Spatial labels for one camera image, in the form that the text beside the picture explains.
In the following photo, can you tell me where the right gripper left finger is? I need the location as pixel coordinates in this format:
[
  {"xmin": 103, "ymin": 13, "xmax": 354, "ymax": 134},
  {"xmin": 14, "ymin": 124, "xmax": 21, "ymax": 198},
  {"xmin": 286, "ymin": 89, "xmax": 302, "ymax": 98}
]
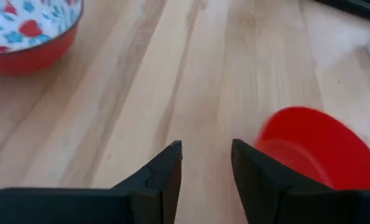
[{"xmin": 0, "ymin": 139, "xmax": 183, "ymax": 224}]

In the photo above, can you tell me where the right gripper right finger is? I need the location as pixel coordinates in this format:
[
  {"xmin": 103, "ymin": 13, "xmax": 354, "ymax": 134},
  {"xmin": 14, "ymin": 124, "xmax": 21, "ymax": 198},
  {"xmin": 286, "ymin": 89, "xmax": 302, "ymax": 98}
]
[{"xmin": 231, "ymin": 138, "xmax": 370, "ymax": 224}]

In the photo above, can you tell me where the red plastic mini bowl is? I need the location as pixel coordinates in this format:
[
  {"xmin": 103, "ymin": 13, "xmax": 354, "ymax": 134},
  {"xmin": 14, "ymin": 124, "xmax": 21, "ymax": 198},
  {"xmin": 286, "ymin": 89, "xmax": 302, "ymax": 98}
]
[{"xmin": 253, "ymin": 106, "xmax": 370, "ymax": 191}]

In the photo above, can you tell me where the floral bowl with red outside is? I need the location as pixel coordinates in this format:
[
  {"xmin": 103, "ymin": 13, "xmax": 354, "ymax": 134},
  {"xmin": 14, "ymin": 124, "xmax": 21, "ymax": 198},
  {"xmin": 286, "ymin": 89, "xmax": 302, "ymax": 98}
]
[{"xmin": 0, "ymin": 0, "xmax": 85, "ymax": 77}]

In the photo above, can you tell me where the black aluminium table frame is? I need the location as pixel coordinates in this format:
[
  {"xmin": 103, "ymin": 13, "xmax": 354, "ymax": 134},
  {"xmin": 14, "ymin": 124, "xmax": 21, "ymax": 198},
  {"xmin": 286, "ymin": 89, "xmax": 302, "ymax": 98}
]
[{"xmin": 313, "ymin": 0, "xmax": 370, "ymax": 24}]

